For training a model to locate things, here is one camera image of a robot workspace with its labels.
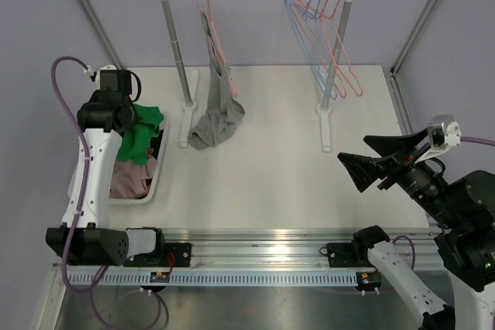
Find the aluminium frame post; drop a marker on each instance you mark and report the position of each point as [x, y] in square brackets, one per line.
[421, 22]
[100, 32]

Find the right aluminium frame post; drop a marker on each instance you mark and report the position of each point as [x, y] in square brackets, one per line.
[421, 22]

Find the pink hanger of grey top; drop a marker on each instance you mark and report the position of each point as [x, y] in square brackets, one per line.
[214, 38]

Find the mauve pink tank top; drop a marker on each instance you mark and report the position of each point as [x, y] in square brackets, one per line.
[130, 181]

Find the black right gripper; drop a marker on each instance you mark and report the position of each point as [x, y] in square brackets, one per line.
[366, 169]

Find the grey tank top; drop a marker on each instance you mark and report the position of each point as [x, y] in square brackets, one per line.
[223, 113]

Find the white slotted cable duct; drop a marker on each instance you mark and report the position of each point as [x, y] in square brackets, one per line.
[220, 278]

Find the blue hanger of mauve top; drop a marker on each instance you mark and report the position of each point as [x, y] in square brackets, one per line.
[313, 28]

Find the green tank top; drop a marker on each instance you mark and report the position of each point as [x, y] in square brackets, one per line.
[135, 143]

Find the blue hanger of green top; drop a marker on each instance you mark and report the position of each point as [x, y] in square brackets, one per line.
[305, 48]

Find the white plastic basket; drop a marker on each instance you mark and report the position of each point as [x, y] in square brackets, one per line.
[156, 167]

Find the silver clothes rack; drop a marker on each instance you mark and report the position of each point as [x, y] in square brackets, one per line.
[189, 81]

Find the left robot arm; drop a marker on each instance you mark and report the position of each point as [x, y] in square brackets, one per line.
[110, 106]

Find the black tank top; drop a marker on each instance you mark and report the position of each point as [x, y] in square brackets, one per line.
[155, 144]

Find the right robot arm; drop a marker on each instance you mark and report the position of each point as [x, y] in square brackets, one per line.
[464, 211]

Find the left aluminium frame post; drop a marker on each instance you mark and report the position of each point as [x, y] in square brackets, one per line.
[100, 32]

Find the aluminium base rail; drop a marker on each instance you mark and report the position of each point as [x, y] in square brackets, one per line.
[301, 249]

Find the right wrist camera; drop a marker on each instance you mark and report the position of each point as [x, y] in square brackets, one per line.
[443, 135]

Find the pink hanger of brown top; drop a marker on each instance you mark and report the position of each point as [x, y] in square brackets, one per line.
[312, 20]

